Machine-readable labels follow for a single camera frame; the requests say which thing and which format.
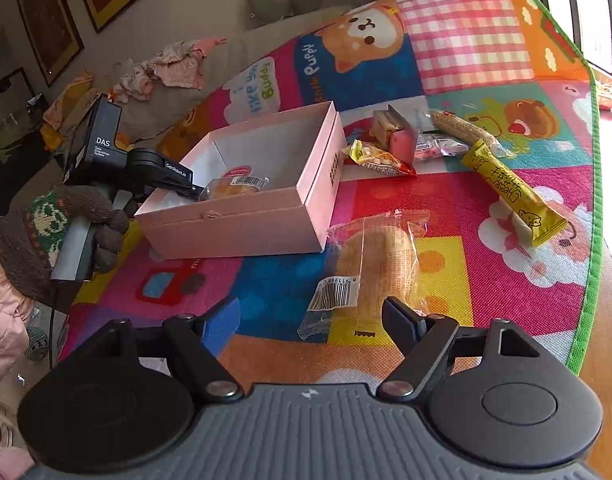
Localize orange cloth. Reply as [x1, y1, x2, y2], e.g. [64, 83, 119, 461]
[43, 72, 102, 128]

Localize yellow and red snack packet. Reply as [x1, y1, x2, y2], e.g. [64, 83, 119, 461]
[342, 139, 418, 179]

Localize colourful cartoon play mat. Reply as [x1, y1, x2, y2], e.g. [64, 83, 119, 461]
[56, 0, 605, 392]

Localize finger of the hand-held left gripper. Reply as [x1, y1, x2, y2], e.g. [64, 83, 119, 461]
[158, 182, 207, 200]

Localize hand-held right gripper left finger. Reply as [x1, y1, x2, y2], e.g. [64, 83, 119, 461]
[102, 297, 245, 404]

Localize pink garment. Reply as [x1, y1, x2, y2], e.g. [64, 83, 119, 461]
[150, 37, 228, 92]

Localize black cable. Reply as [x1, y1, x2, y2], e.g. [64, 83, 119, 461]
[48, 280, 60, 362]

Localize wafer biscuit pack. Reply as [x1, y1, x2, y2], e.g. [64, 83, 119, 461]
[370, 104, 420, 166]

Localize window frame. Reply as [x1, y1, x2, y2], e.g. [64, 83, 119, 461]
[533, 0, 612, 82]

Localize floral garment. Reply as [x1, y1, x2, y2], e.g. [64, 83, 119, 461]
[108, 57, 156, 104]

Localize potted plant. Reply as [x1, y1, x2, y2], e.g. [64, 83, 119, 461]
[593, 77, 612, 122]

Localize clear-wrapped cereal stick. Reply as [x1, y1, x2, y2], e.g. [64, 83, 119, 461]
[426, 108, 513, 159]

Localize yellow snack bar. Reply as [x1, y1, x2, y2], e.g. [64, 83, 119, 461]
[461, 140, 569, 248]

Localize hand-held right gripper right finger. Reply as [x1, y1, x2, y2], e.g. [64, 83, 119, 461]
[375, 296, 563, 399]

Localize clear-wrapped bread bun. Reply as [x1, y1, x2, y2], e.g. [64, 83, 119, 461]
[297, 210, 432, 344]
[198, 164, 271, 203]

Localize pink cardboard box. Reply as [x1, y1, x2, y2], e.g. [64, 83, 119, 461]
[134, 101, 348, 261]

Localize dark cabinet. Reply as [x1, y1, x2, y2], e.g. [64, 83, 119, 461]
[0, 67, 50, 171]

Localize clear packet with red print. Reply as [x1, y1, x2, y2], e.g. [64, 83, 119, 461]
[413, 130, 470, 162]

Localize yellow plush toy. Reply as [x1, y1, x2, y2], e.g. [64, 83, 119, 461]
[40, 124, 63, 152]

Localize person's left hand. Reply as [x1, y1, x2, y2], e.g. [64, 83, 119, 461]
[0, 185, 132, 307]

